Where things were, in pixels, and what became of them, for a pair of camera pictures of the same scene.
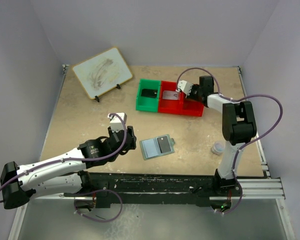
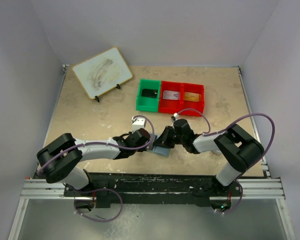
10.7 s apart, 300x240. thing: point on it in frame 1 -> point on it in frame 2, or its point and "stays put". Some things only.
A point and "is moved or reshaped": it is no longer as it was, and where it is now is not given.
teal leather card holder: x=150 y=148 is moved or reshaped
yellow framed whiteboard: x=101 y=73 stays put
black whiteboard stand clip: x=97 y=98 stays put
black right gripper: x=190 y=96 -> x=163 y=140
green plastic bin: x=146 y=103 stays put
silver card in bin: x=171 y=95 stays put
